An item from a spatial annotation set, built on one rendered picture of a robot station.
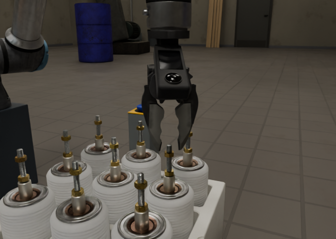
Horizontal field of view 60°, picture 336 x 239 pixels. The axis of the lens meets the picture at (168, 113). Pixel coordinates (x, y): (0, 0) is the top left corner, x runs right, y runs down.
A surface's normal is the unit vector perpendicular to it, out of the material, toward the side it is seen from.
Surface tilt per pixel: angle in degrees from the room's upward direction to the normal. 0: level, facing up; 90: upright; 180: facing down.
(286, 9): 90
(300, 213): 0
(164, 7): 90
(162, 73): 29
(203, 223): 0
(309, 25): 90
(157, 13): 90
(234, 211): 0
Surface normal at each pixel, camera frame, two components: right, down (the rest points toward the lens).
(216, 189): 0.00, -0.96
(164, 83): 0.09, -0.72
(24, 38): 0.15, 0.74
